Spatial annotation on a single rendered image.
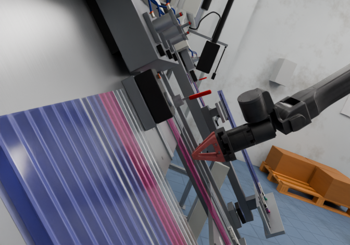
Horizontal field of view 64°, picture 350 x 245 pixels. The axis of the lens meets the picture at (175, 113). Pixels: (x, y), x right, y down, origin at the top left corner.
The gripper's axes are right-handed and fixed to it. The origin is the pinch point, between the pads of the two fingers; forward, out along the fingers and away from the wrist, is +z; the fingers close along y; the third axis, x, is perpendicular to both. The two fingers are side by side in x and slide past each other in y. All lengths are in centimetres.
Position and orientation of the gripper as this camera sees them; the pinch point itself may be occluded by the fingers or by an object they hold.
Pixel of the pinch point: (195, 155)
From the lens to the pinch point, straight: 71.5
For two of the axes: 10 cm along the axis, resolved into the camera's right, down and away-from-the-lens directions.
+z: -9.2, 3.7, 1.5
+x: 3.9, 9.2, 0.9
